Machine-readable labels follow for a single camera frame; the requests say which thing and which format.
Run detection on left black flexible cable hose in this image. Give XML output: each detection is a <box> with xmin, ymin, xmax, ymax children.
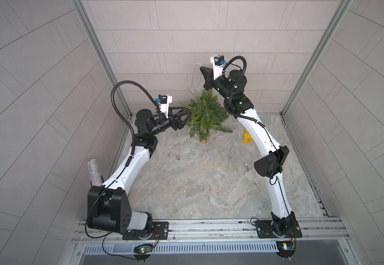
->
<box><xmin>110</xmin><ymin>80</ymin><xmax>162</xmax><ymax>156</ymax></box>

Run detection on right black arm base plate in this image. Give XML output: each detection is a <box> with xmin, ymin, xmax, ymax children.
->
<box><xmin>254</xmin><ymin>220</ymin><xmax>303</xmax><ymax>239</ymax></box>

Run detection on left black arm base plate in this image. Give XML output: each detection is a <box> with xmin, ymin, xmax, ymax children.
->
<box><xmin>122</xmin><ymin>221</ymin><xmax>169</xmax><ymax>241</ymax></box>

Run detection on right green circuit board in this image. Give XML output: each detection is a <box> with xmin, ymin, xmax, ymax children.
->
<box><xmin>276</xmin><ymin>241</ymin><xmax>295</xmax><ymax>258</ymax></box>

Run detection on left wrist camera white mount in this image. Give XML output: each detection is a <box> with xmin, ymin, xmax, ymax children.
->
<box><xmin>155</xmin><ymin>95</ymin><xmax>173</xmax><ymax>119</ymax></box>

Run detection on small green christmas tree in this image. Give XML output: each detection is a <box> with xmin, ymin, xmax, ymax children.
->
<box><xmin>181</xmin><ymin>90</ymin><xmax>233</xmax><ymax>142</ymax></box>

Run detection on glittery silver cylinder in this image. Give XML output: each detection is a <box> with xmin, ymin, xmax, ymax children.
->
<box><xmin>88</xmin><ymin>159</ymin><xmax>103</xmax><ymax>187</ymax></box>

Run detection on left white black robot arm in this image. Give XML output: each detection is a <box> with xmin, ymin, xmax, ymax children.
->
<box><xmin>86</xmin><ymin>107</ymin><xmax>192</xmax><ymax>239</ymax></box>

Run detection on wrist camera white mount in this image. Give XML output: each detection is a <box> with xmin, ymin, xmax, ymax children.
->
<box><xmin>210</xmin><ymin>55</ymin><xmax>226</xmax><ymax>80</ymax></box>
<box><xmin>155</xmin><ymin>95</ymin><xmax>173</xmax><ymax>119</ymax></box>

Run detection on left green circuit board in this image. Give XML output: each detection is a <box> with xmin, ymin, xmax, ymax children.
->
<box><xmin>133</xmin><ymin>244</ymin><xmax>153</xmax><ymax>255</ymax></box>

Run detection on aluminium mounting rail frame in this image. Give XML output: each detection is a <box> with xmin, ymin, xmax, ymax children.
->
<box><xmin>58</xmin><ymin>218</ymin><xmax>363</xmax><ymax>265</ymax></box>

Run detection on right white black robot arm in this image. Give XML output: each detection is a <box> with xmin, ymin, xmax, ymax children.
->
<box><xmin>200</xmin><ymin>66</ymin><xmax>302</xmax><ymax>239</ymax></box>

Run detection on beige paw shaped object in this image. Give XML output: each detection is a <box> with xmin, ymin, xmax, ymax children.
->
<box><xmin>244</xmin><ymin>163</ymin><xmax>261</xmax><ymax>182</ymax></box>

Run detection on green circuit board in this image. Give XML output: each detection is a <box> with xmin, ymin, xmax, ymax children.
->
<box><xmin>133</xmin><ymin>244</ymin><xmax>153</xmax><ymax>255</ymax></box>
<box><xmin>276</xmin><ymin>241</ymin><xmax>295</xmax><ymax>258</ymax></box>

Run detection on thin wire string lights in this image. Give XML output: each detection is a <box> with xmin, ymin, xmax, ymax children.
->
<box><xmin>189</xmin><ymin>63</ymin><xmax>202</xmax><ymax>95</ymax></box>

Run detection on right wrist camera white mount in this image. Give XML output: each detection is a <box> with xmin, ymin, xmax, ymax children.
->
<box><xmin>210</xmin><ymin>55</ymin><xmax>226</xmax><ymax>80</ymax></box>

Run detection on yellow triangular plastic piece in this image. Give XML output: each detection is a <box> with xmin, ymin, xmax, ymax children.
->
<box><xmin>243</xmin><ymin>130</ymin><xmax>253</xmax><ymax>144</ymax></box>

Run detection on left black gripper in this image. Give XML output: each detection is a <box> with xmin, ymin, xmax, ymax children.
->
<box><xmin>148</xmin><ymin>108</ymin><xmax>190</xmax><ymax>139</ymax></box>

